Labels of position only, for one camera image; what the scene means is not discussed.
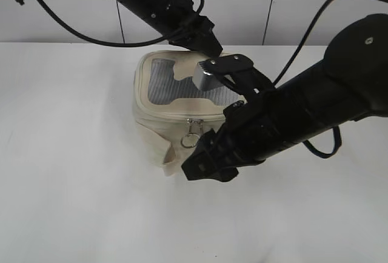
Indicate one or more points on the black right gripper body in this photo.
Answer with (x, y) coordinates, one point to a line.
(272, 123)

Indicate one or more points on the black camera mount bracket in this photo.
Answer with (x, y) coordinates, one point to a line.
(237, 72)

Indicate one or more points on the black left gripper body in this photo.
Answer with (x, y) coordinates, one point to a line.
(163, 5)

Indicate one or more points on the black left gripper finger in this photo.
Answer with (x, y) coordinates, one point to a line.
(198, 37)

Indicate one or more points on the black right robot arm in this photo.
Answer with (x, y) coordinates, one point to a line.
(348, 84)

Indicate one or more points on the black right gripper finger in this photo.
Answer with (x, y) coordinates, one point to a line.
(216, 157)

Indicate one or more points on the cream bag with mesh top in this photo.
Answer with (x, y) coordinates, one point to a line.
(165, 97)

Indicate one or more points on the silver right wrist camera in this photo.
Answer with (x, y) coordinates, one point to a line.
(204, 80)

